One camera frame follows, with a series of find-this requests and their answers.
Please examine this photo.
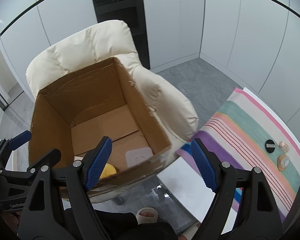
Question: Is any yellow round container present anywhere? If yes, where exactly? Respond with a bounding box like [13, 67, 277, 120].
[100, 163, 117, 179]

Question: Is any beige makeup sponge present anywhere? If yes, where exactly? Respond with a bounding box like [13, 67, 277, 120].
[277, 154, 290, 172]

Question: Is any black round powder puff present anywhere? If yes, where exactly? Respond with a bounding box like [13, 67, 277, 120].
[265, 139, 276, 153]

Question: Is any clear bottle pink cap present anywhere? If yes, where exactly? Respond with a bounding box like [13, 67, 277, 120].
[279, 141, 289, 153]

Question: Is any person's left hand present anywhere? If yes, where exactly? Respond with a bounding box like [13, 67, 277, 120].
[1, 211, 22, 234]

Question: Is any brown cardboard box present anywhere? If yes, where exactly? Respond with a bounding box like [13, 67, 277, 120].
[28, 57, 171, 199]

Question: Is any striped colourful table cloth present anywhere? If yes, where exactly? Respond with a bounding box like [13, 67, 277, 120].
[176, 87, 300, 222]

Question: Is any cream padded armchair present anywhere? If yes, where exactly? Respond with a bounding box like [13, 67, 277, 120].
[26, 20, 199, 203]

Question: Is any black cabinet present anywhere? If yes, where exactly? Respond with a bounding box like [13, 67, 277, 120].
[93, 0, 151, 69]

